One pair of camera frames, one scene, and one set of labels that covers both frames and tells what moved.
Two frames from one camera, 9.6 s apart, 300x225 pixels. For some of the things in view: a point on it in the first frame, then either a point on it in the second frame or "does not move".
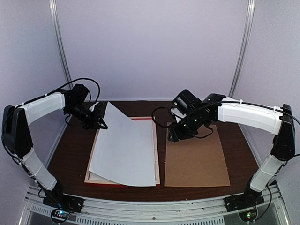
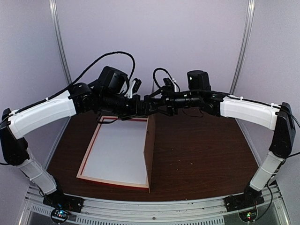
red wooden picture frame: x=91 y=178 → x=136 y=185
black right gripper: x=176 y=134 → x=170 y=103
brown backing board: x=196 y=161 → x=149 y=150
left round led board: x=59 y=215 does not move
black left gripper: x=92 y=123 → x=135 y=110
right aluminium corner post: x=250 y=11 does not move
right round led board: x=249 y=215 does not move
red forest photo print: x=125 y=152 does not move
